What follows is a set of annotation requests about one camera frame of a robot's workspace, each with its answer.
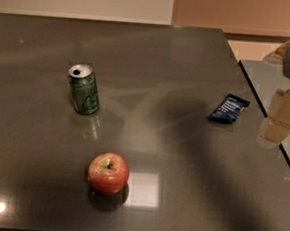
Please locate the red apple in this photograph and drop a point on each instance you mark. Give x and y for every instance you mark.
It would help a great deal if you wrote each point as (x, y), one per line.
(108, 173)

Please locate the dark blue snack packet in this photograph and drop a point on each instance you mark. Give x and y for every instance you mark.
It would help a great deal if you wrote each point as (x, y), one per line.
(229, 110)

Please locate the green soda can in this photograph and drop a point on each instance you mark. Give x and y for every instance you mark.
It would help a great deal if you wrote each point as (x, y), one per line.
(82, 81)

